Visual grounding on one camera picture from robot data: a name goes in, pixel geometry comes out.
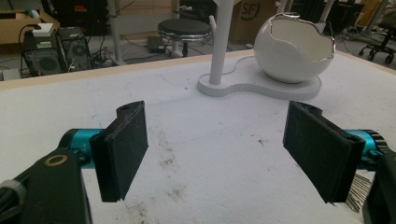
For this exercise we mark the small white box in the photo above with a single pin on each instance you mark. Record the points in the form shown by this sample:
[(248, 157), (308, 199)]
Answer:
[(43, 29)]

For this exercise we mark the black round stool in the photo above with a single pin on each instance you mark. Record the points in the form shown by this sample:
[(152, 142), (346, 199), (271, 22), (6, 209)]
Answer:
[(183, 26)]

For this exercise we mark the white jewelry stand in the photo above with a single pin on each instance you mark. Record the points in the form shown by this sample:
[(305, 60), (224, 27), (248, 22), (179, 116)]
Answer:
[(219, 46)]

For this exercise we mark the black computer tower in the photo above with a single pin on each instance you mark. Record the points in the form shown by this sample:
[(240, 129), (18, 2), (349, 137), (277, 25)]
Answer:
[(76, 49), (42, 59)]

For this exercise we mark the light wooden cabinet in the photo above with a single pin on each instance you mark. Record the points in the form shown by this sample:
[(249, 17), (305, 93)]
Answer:
[(12, 31)]

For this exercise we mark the white egg-shaped bowl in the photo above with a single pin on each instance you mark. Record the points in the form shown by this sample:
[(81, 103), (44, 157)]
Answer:
[(274, 53)]

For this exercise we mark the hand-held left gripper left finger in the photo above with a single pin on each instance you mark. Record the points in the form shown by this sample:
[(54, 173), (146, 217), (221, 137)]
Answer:
[(120, 155)]

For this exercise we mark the white foam mat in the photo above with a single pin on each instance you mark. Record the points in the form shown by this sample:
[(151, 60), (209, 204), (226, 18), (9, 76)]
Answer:
[(202, 155)]

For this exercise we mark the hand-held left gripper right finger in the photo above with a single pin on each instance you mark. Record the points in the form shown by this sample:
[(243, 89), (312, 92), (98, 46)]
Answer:
[(320, 149)]

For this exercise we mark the brown cardboard box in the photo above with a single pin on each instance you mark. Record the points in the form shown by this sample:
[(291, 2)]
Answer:
[(249, 25)]

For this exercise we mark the black office chair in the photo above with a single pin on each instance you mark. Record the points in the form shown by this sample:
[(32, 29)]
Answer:
[(381, 46)]

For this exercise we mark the small grey floor box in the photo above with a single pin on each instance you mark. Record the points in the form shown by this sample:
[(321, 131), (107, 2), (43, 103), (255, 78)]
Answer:
[(155, 44)]

